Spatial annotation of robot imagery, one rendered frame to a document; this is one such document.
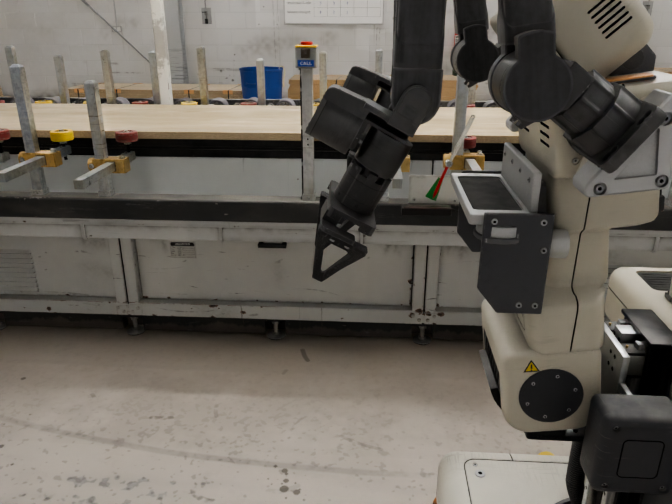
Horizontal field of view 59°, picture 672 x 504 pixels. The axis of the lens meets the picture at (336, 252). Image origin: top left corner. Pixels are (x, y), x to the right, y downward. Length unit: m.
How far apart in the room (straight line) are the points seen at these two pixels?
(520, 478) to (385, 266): 1.16
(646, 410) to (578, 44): 0.55
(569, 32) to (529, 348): 0.48
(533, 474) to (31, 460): 1.52
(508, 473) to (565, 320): 0.67
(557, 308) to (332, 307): 1.63
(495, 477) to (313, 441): 0.72
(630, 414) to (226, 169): 1.75
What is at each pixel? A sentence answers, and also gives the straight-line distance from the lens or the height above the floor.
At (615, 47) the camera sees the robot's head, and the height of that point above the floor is 1.27.
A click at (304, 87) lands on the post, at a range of 2.04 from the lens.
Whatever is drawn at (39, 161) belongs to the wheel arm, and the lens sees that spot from 2.34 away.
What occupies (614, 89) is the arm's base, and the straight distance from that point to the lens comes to 0.79.
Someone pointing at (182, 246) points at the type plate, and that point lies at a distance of 2.56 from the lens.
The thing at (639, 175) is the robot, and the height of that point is 1.13.
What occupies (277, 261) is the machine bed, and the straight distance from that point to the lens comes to 2.49.
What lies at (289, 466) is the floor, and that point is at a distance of 1.99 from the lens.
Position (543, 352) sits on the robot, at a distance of 1.03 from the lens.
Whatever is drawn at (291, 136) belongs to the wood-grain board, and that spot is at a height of 0.89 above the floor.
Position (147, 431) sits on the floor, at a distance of 2.20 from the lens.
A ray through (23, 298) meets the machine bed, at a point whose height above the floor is 0.17.
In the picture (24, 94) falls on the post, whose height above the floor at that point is 1.06.
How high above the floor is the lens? 1.31
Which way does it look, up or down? 22 degrees down
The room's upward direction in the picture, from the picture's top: straight up
